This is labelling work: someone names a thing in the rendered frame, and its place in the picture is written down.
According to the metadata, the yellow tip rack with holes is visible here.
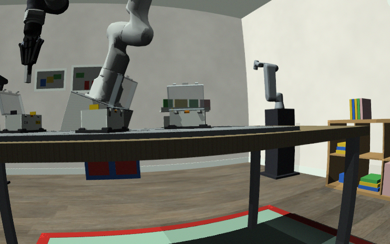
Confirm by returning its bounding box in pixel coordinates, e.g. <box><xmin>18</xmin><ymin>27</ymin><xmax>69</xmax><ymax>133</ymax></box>
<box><xmin>89</xmin><ymin>104</ymin><xmax>99</xmax><ymax>110</ymax></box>

